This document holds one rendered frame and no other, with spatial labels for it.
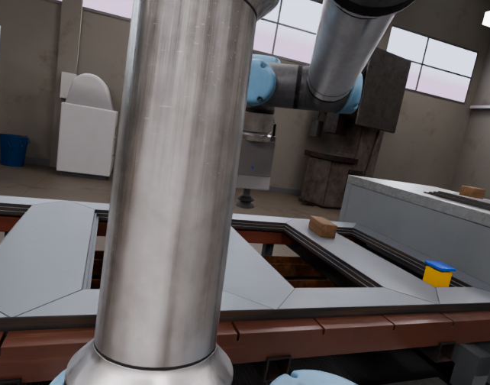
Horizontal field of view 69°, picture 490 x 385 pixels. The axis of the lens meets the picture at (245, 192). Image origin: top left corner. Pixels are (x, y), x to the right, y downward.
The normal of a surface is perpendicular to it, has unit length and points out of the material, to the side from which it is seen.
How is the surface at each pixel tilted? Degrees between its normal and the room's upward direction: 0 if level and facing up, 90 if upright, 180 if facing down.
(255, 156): 95
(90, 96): 90
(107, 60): 90
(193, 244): 82
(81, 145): 90
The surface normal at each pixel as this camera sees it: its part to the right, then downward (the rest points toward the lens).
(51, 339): 0.17, -0.97
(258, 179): 0.14, 0.27
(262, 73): -0.13, 0.25
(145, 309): -0.03, 0.02
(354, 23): -0.33, 0.94
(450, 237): -0.92, -0.10
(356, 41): -0.07, 1.00
